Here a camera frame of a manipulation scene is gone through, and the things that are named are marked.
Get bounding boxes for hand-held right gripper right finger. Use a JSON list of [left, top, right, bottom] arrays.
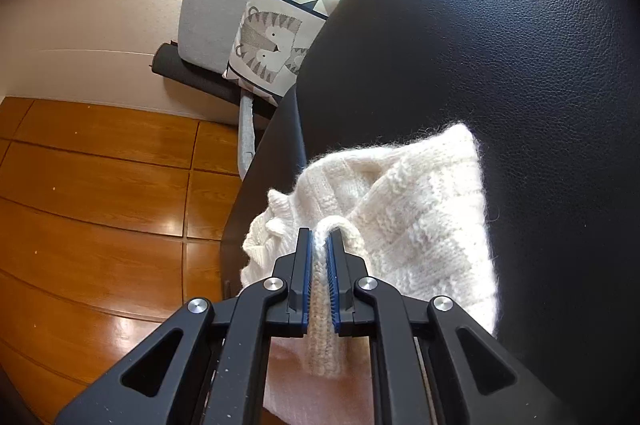
[[326, 229, 573, 425]]

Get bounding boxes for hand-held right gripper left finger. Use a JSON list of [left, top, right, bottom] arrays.
[[54, 227, 314, 425]]

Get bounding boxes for white knit sweater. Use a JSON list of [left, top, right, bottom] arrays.
[[239, 122, 501, 425]]

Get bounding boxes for black rolled mat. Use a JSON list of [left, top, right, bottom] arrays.
[[151, 42, 261, 106]]

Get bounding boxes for tiger print cushion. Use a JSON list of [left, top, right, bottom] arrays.
[[222, 0, 351, 106]]

